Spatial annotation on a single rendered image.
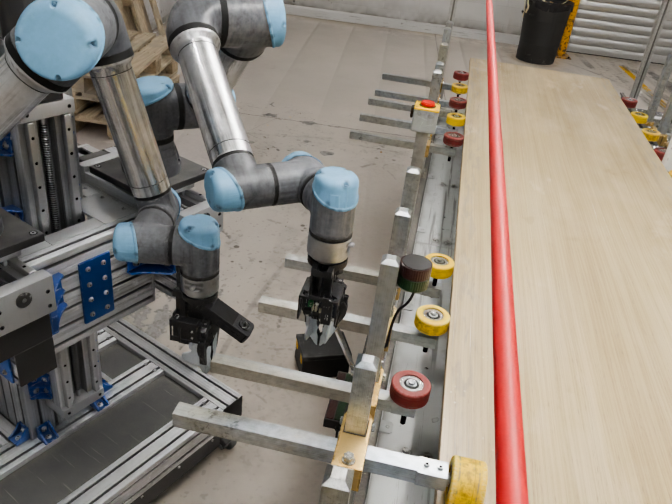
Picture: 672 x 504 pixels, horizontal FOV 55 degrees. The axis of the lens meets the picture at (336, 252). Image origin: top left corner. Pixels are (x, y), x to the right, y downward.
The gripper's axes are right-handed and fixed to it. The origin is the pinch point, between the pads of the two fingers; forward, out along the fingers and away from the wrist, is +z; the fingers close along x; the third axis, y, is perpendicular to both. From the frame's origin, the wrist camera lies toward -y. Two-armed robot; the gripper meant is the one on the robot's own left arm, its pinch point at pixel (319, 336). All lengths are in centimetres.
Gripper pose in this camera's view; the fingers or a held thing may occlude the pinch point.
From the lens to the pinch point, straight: 125.9
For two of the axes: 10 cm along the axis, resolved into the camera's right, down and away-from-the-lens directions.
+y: -2.0, 4.9, -8.5
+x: 9.7, 1.9, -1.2
